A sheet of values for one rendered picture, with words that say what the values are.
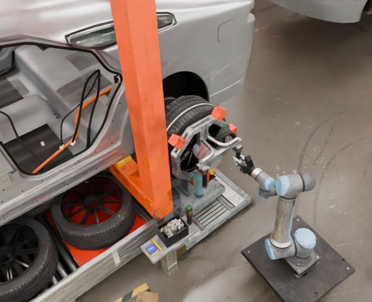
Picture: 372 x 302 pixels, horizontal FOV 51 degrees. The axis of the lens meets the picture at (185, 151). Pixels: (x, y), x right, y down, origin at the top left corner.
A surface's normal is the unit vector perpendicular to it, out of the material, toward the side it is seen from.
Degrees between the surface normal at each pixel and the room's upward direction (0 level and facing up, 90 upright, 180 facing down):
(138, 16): 90
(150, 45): 90
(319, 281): 0
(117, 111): 90
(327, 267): 0
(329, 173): 0
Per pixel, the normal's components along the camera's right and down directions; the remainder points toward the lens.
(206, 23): 0.62, 0.41
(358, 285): -0.03, -0.70
